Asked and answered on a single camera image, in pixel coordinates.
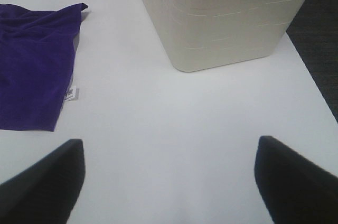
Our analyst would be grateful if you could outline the beige plastic storage bin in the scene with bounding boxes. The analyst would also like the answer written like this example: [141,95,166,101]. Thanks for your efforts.
[142,0,305,72]

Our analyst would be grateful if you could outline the purple microfiber towel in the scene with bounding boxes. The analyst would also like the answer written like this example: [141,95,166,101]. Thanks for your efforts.
[1,3,87,132]

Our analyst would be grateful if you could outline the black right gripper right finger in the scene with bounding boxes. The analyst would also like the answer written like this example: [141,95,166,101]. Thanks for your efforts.
[254,136,337,223]

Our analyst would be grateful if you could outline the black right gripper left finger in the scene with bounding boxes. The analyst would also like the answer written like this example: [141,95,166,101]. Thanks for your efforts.
[1,139,86,223]

